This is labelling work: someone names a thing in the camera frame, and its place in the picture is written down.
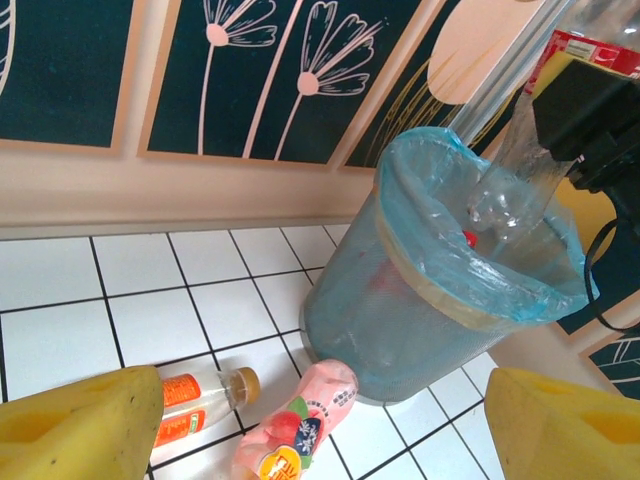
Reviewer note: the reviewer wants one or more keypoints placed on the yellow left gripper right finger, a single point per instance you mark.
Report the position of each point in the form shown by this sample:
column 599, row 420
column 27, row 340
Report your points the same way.
column 565, row 435

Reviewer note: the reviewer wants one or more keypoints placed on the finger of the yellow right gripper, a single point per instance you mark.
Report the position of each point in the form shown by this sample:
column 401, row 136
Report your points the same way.
column 590, row 115
column 590, row 220

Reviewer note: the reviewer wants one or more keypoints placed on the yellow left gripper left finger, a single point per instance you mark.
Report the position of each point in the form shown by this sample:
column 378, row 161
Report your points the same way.
column 75, row 430

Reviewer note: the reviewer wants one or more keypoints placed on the clear cola bottle red label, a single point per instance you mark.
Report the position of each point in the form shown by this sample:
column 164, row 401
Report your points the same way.
column 515, row 195

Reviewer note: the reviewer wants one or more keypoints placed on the pink peach drink bottle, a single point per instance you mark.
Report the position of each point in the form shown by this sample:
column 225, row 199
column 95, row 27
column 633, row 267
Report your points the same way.
column 295, row 425

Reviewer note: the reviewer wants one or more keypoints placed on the blue plastic bin liner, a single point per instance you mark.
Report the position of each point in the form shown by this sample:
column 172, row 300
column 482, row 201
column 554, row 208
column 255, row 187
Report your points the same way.
column 435, row 165

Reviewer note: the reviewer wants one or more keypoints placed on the white bottle orange label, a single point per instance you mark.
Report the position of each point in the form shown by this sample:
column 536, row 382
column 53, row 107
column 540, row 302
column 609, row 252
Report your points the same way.
column 200, row 400

